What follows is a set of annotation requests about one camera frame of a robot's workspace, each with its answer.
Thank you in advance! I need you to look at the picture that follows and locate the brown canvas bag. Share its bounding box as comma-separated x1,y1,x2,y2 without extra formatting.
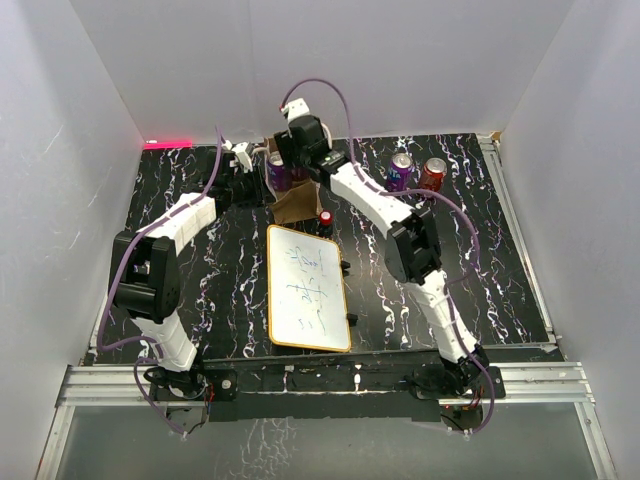
253,136,323,226

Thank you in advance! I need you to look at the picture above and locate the purple fanta can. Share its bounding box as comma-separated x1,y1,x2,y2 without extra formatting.
385,152,414,192

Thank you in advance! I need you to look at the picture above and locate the red can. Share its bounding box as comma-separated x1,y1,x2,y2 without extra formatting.
418,157,447,192

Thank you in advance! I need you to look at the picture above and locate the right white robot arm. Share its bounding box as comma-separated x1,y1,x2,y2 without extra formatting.
274,113,488,397

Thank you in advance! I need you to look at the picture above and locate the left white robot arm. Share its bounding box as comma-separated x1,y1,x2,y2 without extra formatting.
103,142,265,399

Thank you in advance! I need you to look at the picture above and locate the pink tape strip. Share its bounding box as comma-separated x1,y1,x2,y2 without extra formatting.
143,140,193,150

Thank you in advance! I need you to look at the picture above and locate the white dry-erase board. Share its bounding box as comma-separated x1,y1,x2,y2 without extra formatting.
267,225,352,353

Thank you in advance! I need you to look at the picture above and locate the black board clip lower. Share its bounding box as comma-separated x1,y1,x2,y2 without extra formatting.
346,313,358,327

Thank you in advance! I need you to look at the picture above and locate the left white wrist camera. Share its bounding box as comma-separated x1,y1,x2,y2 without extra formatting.
222,140,254,173

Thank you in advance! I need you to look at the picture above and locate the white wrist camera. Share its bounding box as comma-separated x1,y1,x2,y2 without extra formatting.
280,98,310,123
222,140,254,173

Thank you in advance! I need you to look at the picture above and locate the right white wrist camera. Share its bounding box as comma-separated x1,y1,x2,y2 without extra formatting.
280,98,310,123

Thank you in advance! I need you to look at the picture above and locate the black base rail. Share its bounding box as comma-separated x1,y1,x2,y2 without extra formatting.
144,349,506,424

